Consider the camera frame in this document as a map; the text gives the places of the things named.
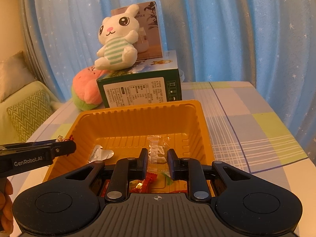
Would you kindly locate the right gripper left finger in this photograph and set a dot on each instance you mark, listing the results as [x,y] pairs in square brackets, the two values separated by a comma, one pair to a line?
[126,170]

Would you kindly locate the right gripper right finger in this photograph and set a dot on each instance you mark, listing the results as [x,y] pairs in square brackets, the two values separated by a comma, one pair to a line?
[189,170]

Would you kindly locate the green candy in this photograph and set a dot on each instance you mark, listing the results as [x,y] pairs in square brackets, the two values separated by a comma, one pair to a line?
[168,178]

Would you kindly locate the red long candy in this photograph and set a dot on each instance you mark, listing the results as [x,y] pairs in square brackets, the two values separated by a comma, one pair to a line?
[143,186]

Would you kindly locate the clear brown candy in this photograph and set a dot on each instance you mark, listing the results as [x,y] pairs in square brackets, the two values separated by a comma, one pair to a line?
[158,149]

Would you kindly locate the large red packet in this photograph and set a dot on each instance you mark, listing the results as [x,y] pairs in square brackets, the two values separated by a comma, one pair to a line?
[99,187]

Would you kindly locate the red patterned candy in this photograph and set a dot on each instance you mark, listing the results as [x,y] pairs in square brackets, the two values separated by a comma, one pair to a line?
[62,139]

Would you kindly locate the silver snack pouch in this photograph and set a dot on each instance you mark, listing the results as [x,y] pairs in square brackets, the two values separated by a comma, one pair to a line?
[100,154]

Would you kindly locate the left hand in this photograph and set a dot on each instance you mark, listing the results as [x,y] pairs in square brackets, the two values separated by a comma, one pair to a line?
[6,209]

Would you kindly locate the light green sofa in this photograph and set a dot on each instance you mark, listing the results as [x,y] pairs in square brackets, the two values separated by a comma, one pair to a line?
[8,133]

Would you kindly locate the orange plastic tray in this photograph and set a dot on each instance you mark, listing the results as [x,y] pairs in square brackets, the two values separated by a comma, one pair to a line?
[126,130]

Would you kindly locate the green zigzag cushion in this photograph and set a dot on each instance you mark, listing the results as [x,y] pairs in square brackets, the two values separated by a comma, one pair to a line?
[29,114]

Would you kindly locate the checked tablecloth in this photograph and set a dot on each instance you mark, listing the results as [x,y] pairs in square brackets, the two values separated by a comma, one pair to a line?
[246,133]

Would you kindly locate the beige cushion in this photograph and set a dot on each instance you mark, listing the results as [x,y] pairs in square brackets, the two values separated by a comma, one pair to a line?
[14,75]

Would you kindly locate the pink green plush toy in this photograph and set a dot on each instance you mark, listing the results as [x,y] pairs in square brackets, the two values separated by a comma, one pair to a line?
[85,91]

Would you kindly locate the green carton box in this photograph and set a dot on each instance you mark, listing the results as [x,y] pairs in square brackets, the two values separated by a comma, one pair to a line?
[154,80]

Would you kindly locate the brown picture box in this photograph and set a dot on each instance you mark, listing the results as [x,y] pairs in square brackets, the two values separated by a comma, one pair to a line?
[149,43]

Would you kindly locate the white bunny plush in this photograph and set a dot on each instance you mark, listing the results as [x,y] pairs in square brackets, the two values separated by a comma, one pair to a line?
[118,34]

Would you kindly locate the blue star curtain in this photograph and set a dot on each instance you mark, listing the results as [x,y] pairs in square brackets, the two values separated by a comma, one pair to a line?
[270,43]

